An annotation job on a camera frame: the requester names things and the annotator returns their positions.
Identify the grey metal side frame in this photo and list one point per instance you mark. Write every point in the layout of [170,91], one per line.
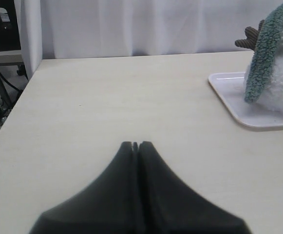
[9,58]

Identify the white plush snowman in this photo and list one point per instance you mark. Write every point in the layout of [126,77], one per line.
[272,96]

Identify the green fuzzy scarf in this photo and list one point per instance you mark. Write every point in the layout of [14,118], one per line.
[264,55]

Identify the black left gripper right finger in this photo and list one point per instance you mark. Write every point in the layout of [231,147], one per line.
[171,207]

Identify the white rectangular tray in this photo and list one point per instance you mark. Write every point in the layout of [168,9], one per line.
[229,88]

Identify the white backdrop curtain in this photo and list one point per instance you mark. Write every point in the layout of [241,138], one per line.
[62,29]

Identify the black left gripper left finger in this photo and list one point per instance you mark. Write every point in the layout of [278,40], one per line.
[109,205]

